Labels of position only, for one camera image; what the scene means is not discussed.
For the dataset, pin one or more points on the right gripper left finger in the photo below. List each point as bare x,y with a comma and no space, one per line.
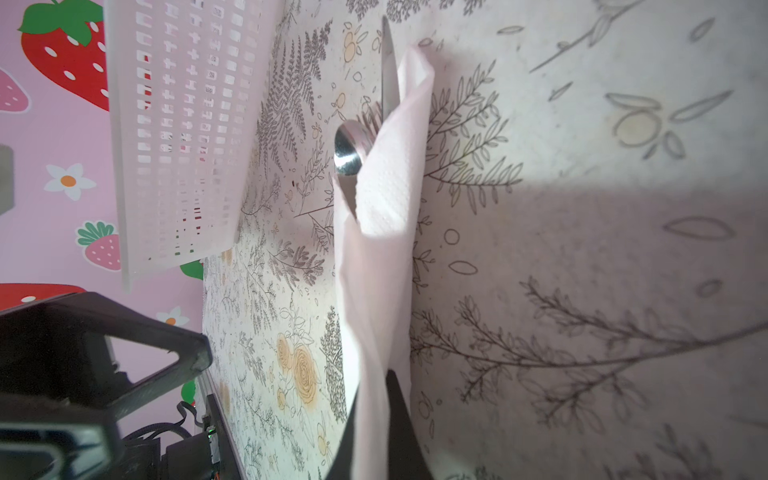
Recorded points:
341,467

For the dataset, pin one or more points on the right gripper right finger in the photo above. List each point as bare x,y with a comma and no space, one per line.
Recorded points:
405,457

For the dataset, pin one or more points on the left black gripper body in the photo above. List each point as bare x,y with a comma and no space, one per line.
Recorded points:
62,394

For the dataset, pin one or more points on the white paper napkin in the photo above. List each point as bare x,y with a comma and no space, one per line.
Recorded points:
373,248

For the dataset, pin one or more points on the silver spoon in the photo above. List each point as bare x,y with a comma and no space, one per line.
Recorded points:
352,144

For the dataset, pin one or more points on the white plastic mesh basket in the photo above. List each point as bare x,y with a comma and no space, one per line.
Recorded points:
186,80

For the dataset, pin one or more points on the silver fork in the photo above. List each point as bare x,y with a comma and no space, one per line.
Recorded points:
372,118

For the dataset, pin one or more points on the silver table knife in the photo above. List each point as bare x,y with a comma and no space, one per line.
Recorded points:
390,94

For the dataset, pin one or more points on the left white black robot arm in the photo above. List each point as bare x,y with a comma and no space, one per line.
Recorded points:
63,395

